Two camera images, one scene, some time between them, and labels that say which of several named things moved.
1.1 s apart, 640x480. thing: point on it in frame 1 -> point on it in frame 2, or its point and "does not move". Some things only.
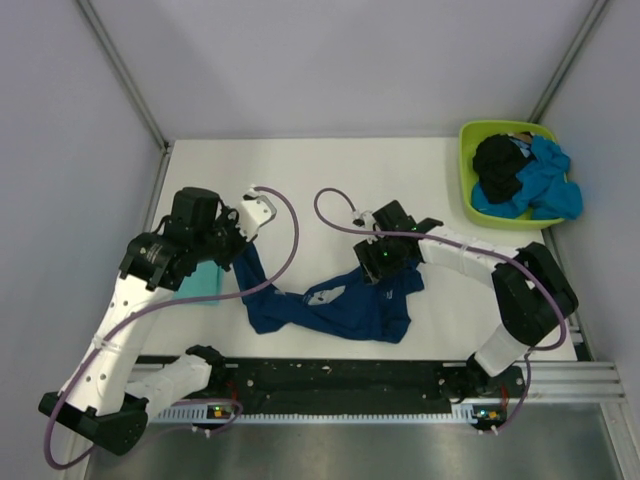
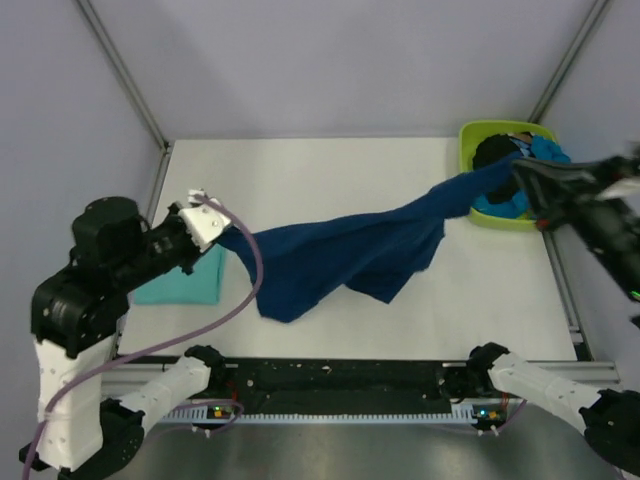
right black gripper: (366, 252) -> (552, 207)
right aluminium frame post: (565, 69) does not move
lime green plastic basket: (470, 132) does not move
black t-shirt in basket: (497, 162) does not move
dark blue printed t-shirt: (345, 300) -> (373, 253)
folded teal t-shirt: (206, 280) does not move
